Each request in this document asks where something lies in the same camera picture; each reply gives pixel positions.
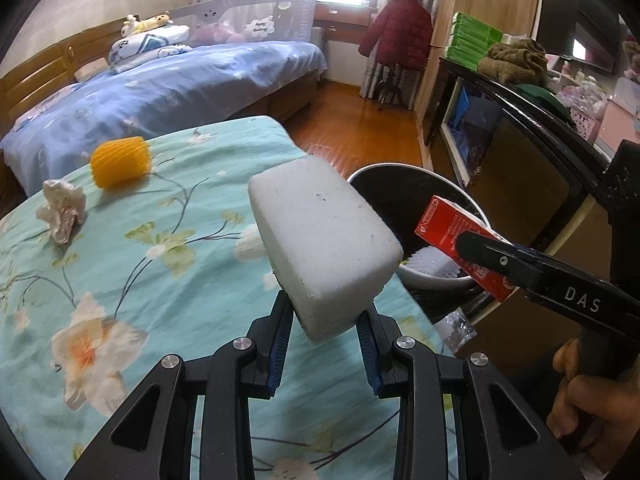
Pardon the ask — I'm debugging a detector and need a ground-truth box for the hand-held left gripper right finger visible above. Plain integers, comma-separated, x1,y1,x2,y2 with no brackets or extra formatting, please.
352,307,586,480

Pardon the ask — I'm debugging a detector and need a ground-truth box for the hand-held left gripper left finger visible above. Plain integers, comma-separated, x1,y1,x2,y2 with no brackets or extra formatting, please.
65,290,293,480

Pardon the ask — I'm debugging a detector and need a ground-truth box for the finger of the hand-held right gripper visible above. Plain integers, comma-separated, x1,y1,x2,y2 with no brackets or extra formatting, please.
456,231,613,322

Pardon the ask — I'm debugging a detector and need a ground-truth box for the white foam fruit net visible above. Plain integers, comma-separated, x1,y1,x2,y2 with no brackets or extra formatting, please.
400,246,463,281

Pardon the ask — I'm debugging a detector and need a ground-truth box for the white foam block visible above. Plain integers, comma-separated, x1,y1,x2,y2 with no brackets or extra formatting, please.
247,155,405,345

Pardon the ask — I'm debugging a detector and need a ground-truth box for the red carton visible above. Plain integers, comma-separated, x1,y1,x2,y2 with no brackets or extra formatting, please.
414,195,518,303

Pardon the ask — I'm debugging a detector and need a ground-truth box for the black trash bin white rim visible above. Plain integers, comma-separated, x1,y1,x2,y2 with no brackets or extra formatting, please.
346,162,493,293

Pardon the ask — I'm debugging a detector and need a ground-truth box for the person's right hand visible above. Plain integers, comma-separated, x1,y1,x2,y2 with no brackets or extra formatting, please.
546,339,640,474

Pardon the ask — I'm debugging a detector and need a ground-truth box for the clear plastic wrapper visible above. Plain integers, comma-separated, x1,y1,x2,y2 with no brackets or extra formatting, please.
437,310,476,356

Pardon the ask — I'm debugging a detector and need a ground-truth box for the pink storage box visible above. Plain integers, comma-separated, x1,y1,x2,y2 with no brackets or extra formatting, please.
600,77,640,156

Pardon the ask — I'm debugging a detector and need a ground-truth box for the pink lace basket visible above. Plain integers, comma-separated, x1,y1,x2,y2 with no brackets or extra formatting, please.
557,82,608,143

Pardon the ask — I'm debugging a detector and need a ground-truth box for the teal floral tablecloth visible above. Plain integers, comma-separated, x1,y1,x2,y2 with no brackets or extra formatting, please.
0,116,458,480

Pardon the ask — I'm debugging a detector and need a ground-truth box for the brown towel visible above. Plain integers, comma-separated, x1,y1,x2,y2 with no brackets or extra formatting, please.
477,36,549,87

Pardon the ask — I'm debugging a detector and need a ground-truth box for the black television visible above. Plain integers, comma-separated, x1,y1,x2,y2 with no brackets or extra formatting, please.
537,0,628,76

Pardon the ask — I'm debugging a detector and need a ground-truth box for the stack of green boxes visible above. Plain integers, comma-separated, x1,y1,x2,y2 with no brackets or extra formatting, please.
447,12,503,67

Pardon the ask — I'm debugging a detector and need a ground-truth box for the yellow foam fruit net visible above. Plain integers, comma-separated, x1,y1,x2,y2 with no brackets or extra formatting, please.
90,136,152,190

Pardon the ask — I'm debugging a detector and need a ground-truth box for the crumpled white tissue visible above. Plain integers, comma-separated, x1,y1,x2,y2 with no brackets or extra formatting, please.
36,180,87,246

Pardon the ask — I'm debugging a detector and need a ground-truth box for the bed with blue sheet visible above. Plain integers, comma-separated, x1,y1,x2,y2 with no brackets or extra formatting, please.
0,41,328,196

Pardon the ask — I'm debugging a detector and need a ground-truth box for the red padded jacket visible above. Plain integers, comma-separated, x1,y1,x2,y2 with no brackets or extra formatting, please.
358,0,433,68

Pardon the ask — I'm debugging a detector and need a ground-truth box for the pink plush toy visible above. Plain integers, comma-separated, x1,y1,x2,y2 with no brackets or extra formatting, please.
190,22,246,46

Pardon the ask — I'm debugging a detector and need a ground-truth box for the panda print folded quilt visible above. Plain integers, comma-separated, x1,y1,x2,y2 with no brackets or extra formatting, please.
107,25,193,73

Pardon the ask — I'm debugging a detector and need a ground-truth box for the wooden desk with drawer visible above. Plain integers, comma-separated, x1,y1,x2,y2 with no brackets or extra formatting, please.
314,2,376,83

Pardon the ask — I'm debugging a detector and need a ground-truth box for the blue printed pillow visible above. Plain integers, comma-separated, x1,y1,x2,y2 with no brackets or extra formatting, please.
15,82,81,131

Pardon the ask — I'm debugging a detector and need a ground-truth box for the small white pillow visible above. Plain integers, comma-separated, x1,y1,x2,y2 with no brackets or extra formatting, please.
74,59,108,82

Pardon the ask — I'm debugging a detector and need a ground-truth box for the yellow plush toy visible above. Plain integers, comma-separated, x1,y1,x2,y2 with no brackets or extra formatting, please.
142,11,175,31

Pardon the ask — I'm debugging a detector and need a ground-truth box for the wooden headboard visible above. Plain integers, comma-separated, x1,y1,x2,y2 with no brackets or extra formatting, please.
0,27,131,121

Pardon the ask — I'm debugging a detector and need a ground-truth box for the grey mesh bed rail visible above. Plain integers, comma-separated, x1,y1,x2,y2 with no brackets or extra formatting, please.
167,0,317,48

